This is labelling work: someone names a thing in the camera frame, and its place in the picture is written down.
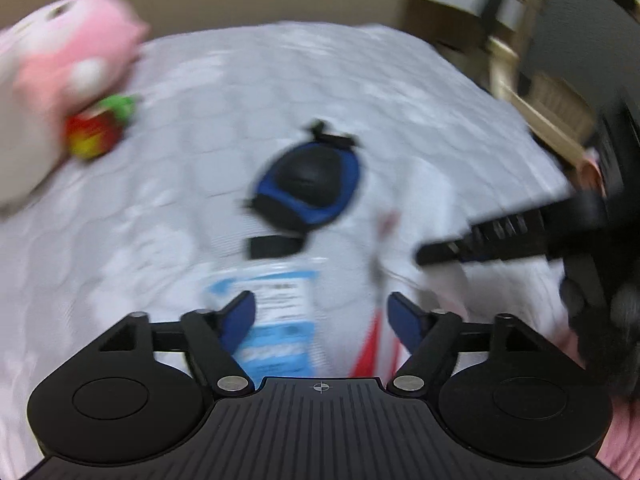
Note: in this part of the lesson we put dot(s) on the pink white plush rabbit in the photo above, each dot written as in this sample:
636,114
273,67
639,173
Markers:
60,75

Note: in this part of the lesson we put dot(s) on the grey quilted mattress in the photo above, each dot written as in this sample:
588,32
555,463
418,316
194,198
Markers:
200,160

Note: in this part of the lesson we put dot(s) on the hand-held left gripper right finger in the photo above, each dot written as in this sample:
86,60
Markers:
407,322

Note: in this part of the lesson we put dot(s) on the blue black knee pad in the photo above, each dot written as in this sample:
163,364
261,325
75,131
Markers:
305,185

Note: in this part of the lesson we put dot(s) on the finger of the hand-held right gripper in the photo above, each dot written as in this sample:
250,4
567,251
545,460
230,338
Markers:
515,232

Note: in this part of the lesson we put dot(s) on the blue white tissue packet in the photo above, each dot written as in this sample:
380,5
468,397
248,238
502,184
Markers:
280,320

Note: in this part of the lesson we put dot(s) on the white tissue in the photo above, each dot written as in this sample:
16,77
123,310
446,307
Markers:
430,285

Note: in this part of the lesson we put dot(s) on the red white foam rocket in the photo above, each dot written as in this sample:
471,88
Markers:
372,340

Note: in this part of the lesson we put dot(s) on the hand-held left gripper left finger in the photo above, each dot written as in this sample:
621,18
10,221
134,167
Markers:
237,322

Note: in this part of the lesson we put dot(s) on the red green plush toy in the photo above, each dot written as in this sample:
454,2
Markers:
95,132

